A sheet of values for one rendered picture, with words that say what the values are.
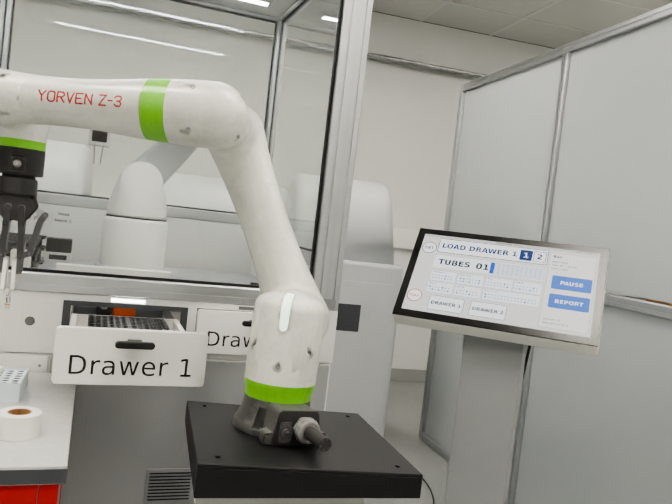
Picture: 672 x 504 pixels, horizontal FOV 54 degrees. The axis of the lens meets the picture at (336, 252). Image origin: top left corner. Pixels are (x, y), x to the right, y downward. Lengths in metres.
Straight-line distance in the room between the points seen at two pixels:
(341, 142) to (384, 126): 3.39
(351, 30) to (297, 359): 1.00
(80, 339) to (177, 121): 0.46
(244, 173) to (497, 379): 0.91
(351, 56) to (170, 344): 0.91
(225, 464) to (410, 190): 4.33
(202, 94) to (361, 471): 0.69
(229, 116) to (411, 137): 4.10
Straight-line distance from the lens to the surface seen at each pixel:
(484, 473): 1.93
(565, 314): 1.76
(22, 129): 1.49
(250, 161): 1.35
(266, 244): 1.33
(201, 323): 1.71
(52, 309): 1.71
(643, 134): 2.60
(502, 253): 1.88
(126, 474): 1.82
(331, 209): 1.79
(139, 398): 1.76
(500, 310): 1.77
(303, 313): 1.15
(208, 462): 1.04
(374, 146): 5.14
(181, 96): 1.22
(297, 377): 1.17
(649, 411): 2.45
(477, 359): 1.86
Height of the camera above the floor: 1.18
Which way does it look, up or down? 2 degrees down
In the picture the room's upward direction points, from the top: 7 degrees clockwise
